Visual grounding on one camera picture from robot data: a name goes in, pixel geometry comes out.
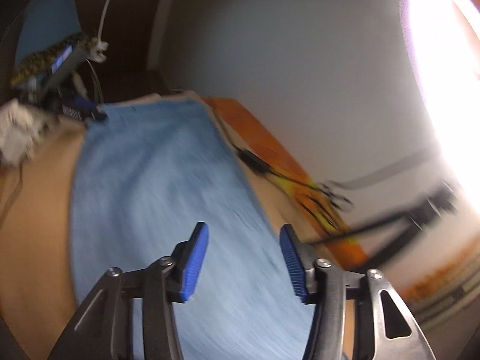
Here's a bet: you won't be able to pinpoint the light blue denim pants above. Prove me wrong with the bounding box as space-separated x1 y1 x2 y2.
69 100 313 359

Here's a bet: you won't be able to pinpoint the left gloved hand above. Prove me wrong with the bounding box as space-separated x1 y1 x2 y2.
1 98 59 167

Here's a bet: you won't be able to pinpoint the leopard print cushion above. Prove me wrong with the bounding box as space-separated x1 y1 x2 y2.
10 32 97 88

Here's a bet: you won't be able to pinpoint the beige blanket on bed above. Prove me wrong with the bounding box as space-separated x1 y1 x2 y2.
0 89 357 360

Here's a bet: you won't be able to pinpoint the orange floral bed sheet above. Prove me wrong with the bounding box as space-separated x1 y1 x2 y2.
202 97 370 271

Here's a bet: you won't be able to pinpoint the small black tripod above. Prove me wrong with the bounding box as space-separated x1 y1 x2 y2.
308 182 456 273

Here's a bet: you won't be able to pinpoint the bright ring light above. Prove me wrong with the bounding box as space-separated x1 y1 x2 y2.
400 0 479 207

